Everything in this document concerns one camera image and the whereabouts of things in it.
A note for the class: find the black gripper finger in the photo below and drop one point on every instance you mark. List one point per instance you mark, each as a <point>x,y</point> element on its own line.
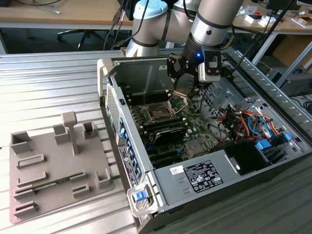
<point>176,68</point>
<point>198,86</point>

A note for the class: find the silver CPU plate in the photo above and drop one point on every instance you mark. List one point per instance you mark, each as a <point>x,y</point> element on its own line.
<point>182,90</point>

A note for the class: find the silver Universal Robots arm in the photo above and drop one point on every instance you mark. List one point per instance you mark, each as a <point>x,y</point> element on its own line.
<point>214,22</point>

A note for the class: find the CPU socket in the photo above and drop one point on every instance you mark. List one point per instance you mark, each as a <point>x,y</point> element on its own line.
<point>158,112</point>

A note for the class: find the metal drive cage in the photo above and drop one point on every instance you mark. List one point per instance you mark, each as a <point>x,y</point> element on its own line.
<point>225,94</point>

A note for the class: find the green motherboard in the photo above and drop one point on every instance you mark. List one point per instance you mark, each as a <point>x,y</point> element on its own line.
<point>197,126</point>

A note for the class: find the black RAM slots bank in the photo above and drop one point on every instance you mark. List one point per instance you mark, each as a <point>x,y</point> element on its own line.
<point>165,124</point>
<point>137,100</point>

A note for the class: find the black graphics card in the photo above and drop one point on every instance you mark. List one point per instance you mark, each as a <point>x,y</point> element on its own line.
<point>170,136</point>

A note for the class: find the silver chipset heatsink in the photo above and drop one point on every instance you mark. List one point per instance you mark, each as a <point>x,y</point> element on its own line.
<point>195,148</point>

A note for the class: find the small white box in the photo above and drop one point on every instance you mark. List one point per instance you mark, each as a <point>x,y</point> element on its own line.
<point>251,19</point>

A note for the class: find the open grey PC case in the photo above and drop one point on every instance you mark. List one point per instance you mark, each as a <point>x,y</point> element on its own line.
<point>273,97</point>

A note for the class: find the black expansion slots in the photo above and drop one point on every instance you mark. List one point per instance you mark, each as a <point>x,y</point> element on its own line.
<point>163,156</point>

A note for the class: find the black slanted pole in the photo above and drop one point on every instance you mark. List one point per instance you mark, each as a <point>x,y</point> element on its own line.
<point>273,27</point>

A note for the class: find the white handwritten sticker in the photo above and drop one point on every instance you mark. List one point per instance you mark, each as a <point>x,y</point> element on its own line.
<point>176,169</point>

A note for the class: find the blue disk carrier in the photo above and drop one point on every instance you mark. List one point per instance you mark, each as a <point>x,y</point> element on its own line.
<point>263,145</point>

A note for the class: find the black plastic shroud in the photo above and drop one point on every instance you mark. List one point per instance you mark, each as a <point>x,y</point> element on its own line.
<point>248,158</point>

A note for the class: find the black power supply label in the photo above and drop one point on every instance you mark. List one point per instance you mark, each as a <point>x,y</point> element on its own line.
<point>204,175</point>

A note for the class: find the black monitor base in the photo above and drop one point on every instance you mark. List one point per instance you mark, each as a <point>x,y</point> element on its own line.
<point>275,3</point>

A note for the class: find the black office chair base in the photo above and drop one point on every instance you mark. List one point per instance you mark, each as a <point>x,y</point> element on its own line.
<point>84,33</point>

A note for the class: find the grey computer on floor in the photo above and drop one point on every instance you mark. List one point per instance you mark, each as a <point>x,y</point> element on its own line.
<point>298,84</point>

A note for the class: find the brown cardboard box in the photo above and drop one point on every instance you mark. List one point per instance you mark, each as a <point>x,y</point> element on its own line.
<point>292,48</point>

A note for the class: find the small blue plastic tab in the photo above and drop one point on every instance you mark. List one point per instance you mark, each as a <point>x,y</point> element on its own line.
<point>287,136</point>

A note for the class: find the grey power supply unit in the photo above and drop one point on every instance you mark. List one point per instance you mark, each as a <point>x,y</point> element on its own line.
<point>170,190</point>

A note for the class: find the small open cardboard box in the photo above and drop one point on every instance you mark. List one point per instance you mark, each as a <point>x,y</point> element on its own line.
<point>302,22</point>

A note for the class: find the long wooden desk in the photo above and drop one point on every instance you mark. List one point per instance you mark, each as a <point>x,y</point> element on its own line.
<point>73,12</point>

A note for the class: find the blue case latch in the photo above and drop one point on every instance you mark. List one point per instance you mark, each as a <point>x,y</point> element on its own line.
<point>139,196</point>

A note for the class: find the grey parts rack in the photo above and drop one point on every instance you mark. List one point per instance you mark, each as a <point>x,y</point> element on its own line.
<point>61,165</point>

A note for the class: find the green RAM stick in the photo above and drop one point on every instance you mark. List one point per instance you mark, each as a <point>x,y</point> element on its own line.
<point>56,182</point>

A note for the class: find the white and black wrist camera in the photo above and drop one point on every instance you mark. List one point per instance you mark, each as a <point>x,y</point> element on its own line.
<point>209,74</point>

